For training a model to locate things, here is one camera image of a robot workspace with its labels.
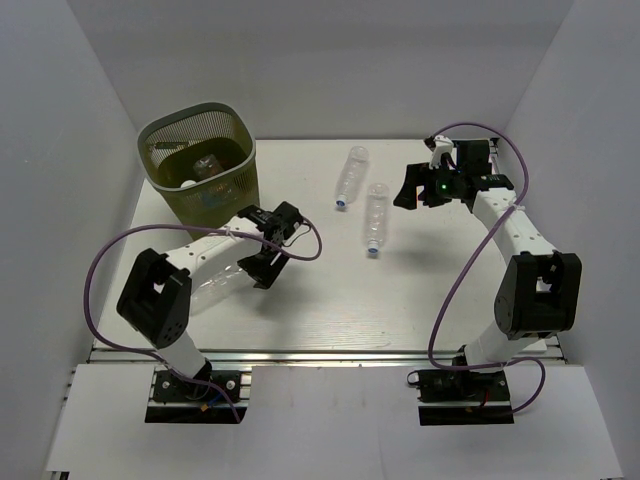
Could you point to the clear crushed bottle front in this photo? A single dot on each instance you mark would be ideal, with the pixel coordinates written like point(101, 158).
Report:
point(209, 166)

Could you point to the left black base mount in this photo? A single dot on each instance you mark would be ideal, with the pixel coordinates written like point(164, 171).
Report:
point(172, 401)

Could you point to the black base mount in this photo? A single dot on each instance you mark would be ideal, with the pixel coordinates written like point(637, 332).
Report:
point(172, 401)
point(463, 398)

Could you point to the crushed clear bottle white cap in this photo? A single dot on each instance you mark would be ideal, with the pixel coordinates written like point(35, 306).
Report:
point(216, 289)

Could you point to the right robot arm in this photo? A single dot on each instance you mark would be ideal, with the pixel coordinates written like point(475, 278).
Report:
point(563, 271)

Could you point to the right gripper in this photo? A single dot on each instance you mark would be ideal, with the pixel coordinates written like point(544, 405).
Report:
point(420, 175)

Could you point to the clear bottle blue cap back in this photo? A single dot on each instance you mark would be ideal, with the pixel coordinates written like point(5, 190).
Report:
point(352, 176)

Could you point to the aluminium front rail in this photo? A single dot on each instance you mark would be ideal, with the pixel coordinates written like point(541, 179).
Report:
point(255, 357)

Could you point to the clear bottle blue cap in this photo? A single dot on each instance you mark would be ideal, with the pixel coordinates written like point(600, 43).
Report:
point(376, 218)
point(352, 176)

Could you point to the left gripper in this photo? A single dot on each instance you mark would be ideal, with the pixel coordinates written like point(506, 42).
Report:
point(263, 273)

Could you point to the olive green mesh bin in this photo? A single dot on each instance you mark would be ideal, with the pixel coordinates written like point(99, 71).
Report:
point(169, 147)

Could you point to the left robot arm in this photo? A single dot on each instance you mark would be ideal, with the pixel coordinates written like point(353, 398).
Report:
point(156, 298)

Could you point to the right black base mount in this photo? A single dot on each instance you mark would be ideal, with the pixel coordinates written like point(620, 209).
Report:
point(463, 398)

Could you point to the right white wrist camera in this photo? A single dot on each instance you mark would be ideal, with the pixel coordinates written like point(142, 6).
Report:
point(441, 148)

